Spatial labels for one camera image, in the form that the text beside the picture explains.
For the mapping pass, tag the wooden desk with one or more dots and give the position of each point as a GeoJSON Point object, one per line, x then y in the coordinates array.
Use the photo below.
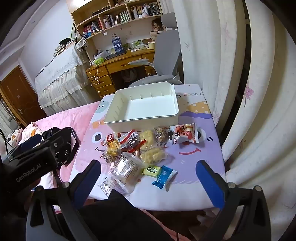
{"type": "Point", "coordinates": [115, 64]}

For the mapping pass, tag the grey office chair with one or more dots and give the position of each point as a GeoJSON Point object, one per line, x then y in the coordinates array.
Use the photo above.
{"type": "Point", "coordinates": [166, 46]}

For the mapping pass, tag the person's black clothing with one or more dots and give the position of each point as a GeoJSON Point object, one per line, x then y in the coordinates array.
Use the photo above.
{"type": "Point", "coordinates": [120, 220]}

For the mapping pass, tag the small clear packet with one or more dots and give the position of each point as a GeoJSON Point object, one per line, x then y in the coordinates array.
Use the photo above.
{"type": "Point", "coordinates": [112, 185]}

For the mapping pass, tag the blue gift bag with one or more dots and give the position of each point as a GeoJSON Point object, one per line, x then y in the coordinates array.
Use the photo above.
{"type": "Point", "coordinates": [118, 45]}

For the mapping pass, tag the blue snack packet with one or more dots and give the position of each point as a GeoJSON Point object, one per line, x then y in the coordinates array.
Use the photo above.
{"type": "Point", "coordinates": [164, 177]}

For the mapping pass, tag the green white box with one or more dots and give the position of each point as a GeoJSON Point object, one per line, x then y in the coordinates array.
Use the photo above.
{"type": "Point", "coordinates": [136, 43]}

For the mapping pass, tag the floral pouch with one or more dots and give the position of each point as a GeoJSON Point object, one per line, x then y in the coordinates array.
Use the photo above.
{"type": "Point", "coordinates": [81, 43]}

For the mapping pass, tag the green candy packet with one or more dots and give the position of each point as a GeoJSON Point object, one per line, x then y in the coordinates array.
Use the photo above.
{"type": "Point", "coordinates": [151, 171]}

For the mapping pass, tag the white plastic storage bin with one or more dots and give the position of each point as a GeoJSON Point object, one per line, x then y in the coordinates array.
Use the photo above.
{"type": "Point", "coordinates": [148, 109]}

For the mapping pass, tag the cartoon printed bed table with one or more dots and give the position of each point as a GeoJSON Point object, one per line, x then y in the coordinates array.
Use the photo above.
{"type": "Point", "coordinates": [198, 166]}

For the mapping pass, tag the pink bedspread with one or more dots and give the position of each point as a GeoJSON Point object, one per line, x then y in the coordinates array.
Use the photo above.
{"type": "Point", "coordinates": [67, 115]}

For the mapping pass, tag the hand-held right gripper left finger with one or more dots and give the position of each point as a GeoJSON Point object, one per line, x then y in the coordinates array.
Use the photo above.
{"type": "Point", "coordinates": [89, 182]}

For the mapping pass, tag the row of red books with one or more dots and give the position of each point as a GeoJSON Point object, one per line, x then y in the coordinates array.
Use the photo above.
{"type": "Point", "coordinates": [92, 27]}

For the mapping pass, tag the black hat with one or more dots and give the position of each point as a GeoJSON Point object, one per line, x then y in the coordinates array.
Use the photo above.
{"type": "Point", "coordinates": [66, 41]}

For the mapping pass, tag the red date packet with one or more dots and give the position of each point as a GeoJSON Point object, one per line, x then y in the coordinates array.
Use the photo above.
{"type": "Point", "coordinates": [130, 140]}

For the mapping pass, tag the doll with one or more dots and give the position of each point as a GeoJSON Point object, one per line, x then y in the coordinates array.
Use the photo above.
{"type": "Point", "coordinates": [157, 24]}

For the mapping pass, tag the white floral curtain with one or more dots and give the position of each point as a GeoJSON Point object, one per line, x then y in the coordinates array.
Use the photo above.
{"type": "Point", "coordinates": [231, 69]}

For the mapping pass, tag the wooden door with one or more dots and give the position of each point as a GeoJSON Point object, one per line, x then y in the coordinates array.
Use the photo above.
{"type": "Point", "coordinates": [18, 92]}

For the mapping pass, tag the small red snack packet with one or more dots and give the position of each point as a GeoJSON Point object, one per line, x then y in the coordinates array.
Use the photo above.
{"type": "Point", "coordinates": [110, 138]}

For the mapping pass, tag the stack of books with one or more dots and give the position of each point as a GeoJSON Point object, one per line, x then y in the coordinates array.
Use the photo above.
{"type": "Point", "coordinates": [60, 49]}

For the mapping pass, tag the green tissue pack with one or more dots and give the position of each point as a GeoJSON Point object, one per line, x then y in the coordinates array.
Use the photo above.
{"type": "Point", "coordinates": [99, 61]}

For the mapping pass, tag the row of green white books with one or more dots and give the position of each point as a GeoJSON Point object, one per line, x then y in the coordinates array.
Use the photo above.
{"type": "Point", "coordinates": [121, 17]}

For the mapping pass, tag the red white apple snack packet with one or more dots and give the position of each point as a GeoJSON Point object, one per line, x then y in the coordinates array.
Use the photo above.
{"type": "Point", "coordinates": [185, 134]}

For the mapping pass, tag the wooden bookshelf hutch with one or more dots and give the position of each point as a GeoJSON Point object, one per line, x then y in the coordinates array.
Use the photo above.
{"type": "Point", "coordinates": [129, 30]}

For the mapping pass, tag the large clear printed packet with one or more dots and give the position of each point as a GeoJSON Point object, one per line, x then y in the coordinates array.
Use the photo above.
{"type": "Point", "coordinates": [127, 168]}

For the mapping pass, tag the row of dark books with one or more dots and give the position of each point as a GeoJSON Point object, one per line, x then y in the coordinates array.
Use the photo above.
{"type": "Point", "coordinates": [143, 9]}

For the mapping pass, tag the clear mixed nut packet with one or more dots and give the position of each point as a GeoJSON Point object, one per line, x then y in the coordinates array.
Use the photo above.
{"type": "Point", "coordinates": [161, 134]}

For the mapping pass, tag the white plastic bag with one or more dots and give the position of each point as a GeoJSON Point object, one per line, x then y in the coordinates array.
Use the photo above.
{"type": "Point", "coordinates": [104, 54]}

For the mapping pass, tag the brown candy packet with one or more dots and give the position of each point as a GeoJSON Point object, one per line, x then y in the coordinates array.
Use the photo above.
{"type": "Point", "coordinates": [108, 159]}

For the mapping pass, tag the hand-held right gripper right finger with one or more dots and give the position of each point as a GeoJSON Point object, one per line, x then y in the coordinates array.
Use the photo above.
{"type": "Point", "coordinates": [209, 185]}

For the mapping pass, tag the lace cloth covered furniture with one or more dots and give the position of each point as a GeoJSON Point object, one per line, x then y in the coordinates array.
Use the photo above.
{"type": "Point", "coordinates": [60, 76]}

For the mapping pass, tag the dark window frame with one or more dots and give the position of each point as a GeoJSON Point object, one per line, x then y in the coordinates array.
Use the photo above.
{"type": "Point", "coordinates": [248, 58]}

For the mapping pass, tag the pink white bottle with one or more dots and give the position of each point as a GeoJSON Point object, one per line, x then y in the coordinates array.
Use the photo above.
{"type": "Point", "coordinates": [106, 22]}

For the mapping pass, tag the yellow cracker packet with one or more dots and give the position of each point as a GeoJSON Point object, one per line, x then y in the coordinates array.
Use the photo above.
{"type": "Point", "coordinates": [112, 152]}

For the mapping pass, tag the black camera bag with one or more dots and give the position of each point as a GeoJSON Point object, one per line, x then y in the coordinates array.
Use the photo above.
{"type": "Point", "coordinates": [67, 136]}

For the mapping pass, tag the cream cup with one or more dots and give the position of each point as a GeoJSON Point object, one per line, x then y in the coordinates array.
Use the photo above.
{"type": "Point", "coordinates": [151, 45]}

